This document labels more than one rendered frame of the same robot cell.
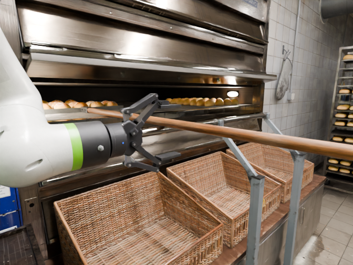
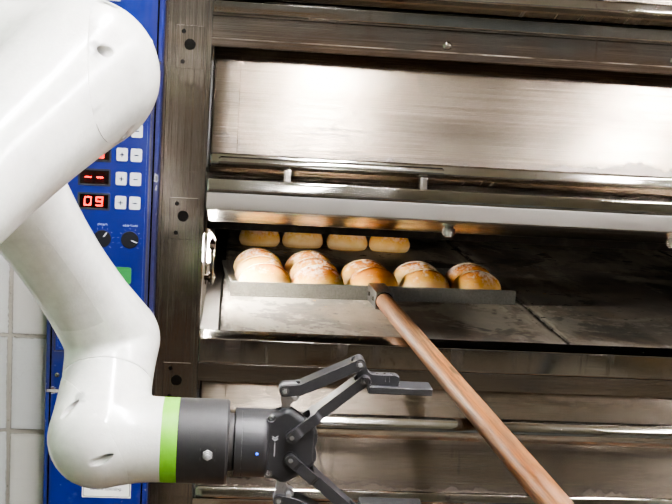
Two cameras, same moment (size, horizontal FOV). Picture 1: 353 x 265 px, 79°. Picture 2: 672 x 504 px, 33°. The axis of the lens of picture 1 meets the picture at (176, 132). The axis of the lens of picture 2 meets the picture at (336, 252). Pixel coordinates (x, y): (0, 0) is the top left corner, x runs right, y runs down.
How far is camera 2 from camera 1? 0.84 m
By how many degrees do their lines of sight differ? 36
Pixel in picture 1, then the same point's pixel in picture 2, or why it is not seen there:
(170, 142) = (626, 465)
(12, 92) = (105, 337)
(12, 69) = (108, 306)
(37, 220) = not seen: outside the picture
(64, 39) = (306, 132)
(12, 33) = (195, 128)
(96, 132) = (208, 425)
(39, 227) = not seen: outside the picture
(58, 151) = (138, 446)
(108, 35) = (434, 108)
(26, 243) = not seen: outside the picture
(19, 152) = (86, 438)
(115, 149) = (241, 462)
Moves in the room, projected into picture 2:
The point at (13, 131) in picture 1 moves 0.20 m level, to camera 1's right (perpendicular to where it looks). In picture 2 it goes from (88, 404) to (229, 451)
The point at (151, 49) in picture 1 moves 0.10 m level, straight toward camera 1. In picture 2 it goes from (576, 138) to (554, 140)
